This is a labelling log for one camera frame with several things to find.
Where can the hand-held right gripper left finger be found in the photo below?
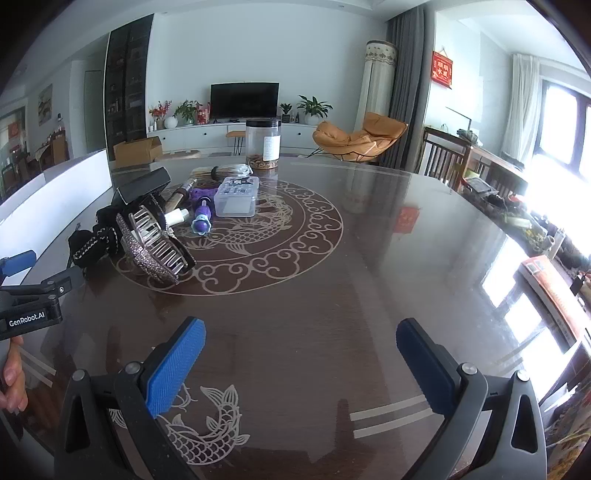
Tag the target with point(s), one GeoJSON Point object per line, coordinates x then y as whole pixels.
{"type": "Point", "coordinates": [178, 364]}

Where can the small potted plant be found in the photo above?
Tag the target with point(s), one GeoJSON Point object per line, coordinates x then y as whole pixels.
{"type": "Point", "coordinates": [286, 110]}

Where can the dark bookshelf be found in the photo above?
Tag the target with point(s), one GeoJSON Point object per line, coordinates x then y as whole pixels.
{"type": "Point", "coordinates": [127, 83]}

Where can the cotton swab bundle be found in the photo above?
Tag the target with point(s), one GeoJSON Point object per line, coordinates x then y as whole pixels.
{"type": "Point", "coordinates": [221, 171]}

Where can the white television cabinet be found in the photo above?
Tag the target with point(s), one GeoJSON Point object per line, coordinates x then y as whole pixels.
{"type": "Point", "coordinates": [203, 136]}

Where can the white curtain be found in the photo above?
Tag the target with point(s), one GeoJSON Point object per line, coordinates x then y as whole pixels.
{"type": "Point", "coordinates": [521, 106]}

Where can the brown cardboard box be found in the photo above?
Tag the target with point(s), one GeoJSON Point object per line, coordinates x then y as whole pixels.
{"type": "Point", "coordinates": [136, 152]}

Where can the gold cosmetic tube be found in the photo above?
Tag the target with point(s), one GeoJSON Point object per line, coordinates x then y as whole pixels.
{"type": "Point", "coordinates": [180, 194]}

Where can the wooden chair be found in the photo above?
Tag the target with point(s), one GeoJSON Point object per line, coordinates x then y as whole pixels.
{"type": "Point", "coordinates": [503, 177]}
{"type": "Point", "coordinates": [443, 157]}

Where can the black cardboard box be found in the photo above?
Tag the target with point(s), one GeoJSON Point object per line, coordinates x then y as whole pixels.
{"type": "Point", "coordinates": [143, 184]}

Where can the white storage box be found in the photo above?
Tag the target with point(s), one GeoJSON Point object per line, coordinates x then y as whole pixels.
{"type": "Point", "coordinates": [55, 184]}

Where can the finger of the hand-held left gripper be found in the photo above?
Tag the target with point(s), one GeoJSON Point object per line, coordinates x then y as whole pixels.
{"type": "Point", "coordinates": [67, 279]}
{"type": "Point", "coordinates": [18, 263]}

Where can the round white vase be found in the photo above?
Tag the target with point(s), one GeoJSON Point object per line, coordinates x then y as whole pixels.
{"type": "Point", "coordinates": [171, 122]}

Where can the large leafy potted plant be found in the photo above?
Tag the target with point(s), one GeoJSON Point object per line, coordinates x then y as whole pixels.
{"type": "Point", "coordinates": [314, 108]}

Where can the rhinestone hair claw clip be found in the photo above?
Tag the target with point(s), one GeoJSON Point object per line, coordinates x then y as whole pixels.
{"type": "Point", "coordinates": [157, 258]}

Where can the orange flat box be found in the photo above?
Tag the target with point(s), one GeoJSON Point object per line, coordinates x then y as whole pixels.
{"type": "Point", "coordinates": [558, 300]}

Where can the green potted plant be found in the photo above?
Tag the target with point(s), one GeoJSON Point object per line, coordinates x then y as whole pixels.
{"type": "Point", "coordinates": [187, 110]}

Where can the small white tube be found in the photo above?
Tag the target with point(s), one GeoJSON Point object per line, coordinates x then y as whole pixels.
{"type": "Point", "coordinates": [176, 217]}

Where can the orange stool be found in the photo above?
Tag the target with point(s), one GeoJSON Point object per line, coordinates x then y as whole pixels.
{"type": "Point", "coordinates": [235, 134]}

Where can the framed wall picture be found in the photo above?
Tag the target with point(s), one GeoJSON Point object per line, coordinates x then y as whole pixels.
{"type": "Point", "coordinates": [45, 104]}

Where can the clear jar with black lid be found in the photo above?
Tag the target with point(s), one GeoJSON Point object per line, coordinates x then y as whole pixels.
{"type": "Point", "coordinates": [263, 145]}

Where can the clear plastic box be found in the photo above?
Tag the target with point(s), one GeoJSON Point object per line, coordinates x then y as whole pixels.
{"type": "Point", "coordinates": [235, 198]}

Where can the purple toy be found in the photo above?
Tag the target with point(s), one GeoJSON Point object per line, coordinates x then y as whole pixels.
{"type": "Point", "coordinates": [203, 214]}

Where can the covered standing air conditioner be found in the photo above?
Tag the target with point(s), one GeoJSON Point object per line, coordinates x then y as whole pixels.
{"type": "Point", "coordinates": [376, 83]}

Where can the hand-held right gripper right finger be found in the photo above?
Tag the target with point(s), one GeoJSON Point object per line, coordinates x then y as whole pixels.
{"type": "Point", "coordinates": [425, 369]}

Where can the black television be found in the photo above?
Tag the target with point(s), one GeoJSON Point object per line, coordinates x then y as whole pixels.
{"type": "Point", "coordinates": [244, 100]}

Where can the red flower arrangement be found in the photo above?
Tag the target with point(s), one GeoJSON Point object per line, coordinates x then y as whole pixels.
{"type": "Point", "coordinates": [159, 113]}

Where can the grey curtain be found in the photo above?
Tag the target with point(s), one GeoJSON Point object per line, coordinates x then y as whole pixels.
{"type": "Point", "coordinates": [408, 92]}

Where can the person's left hand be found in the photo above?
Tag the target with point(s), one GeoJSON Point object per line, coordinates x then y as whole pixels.
{"type": "Point", "coordinates": [11, 378]}

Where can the red wall hanging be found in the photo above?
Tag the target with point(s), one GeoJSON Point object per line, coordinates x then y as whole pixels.
{"type": "Point", "coordinates": [442, 68]}

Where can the orange lounge chair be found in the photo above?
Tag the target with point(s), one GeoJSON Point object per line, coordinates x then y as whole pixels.
{"type": "Point", "coordinates": [355, 138]}

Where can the red gift box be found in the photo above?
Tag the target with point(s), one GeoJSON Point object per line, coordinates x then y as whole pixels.
{"type": "Point", "coordinates": [203, 115]}

